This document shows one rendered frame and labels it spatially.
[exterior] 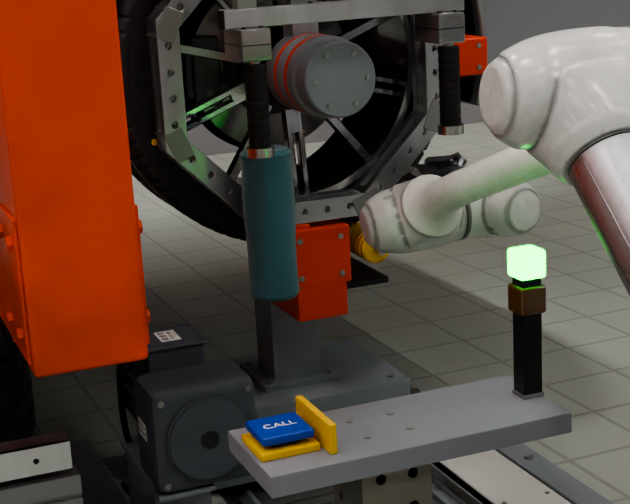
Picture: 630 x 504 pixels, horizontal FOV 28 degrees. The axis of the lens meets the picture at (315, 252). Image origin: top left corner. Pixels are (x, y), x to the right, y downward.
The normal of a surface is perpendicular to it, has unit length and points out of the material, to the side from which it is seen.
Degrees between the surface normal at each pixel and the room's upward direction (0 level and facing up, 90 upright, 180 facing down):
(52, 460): 90
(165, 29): 90
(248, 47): 90
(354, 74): 90
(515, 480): 0
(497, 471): 0
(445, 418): 0
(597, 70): 49
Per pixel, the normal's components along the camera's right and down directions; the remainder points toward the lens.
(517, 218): 0.30, 0.26
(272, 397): -0.05, -0.97
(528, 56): -0.25, -0.57
